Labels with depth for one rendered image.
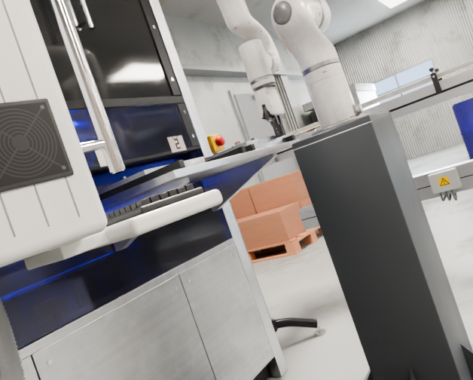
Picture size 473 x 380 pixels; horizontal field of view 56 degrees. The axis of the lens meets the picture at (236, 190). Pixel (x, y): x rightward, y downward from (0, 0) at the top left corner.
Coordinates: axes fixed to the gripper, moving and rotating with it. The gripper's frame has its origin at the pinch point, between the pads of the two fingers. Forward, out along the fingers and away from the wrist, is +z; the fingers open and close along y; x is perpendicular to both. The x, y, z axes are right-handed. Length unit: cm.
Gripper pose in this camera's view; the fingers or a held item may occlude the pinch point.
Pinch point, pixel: (279, 130)
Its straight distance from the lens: 155.6
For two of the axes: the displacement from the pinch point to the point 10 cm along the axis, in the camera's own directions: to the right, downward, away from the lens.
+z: 3.3, 9.4, 0.1
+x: 7.8, -2.6, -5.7
